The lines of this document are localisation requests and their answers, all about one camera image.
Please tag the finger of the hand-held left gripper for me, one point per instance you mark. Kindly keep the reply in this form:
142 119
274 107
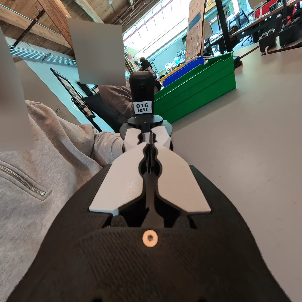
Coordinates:
132 139
162 138

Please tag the cardboard instruction board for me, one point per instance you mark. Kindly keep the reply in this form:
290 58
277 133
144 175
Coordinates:
195 30

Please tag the black pole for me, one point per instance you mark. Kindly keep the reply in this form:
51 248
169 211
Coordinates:
223 23

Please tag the blue plastic bin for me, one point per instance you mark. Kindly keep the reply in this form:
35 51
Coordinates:
181 70

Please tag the small black box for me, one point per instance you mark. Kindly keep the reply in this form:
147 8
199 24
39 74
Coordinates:
237 61

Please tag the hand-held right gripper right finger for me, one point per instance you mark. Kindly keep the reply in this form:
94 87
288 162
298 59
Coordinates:
181 186

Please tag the green plastic bin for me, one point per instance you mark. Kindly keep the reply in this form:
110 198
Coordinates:
195 94

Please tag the red plastic bin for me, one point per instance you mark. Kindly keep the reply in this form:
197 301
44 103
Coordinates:
259 10

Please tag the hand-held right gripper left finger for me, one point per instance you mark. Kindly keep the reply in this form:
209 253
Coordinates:
118 186

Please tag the black power adapter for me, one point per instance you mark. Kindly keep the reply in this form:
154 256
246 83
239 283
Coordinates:
290 33
267 40

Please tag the black framed marker board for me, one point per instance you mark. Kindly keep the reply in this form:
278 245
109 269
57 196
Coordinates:
70 92

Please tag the person's left forearm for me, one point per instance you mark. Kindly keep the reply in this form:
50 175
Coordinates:
106 148

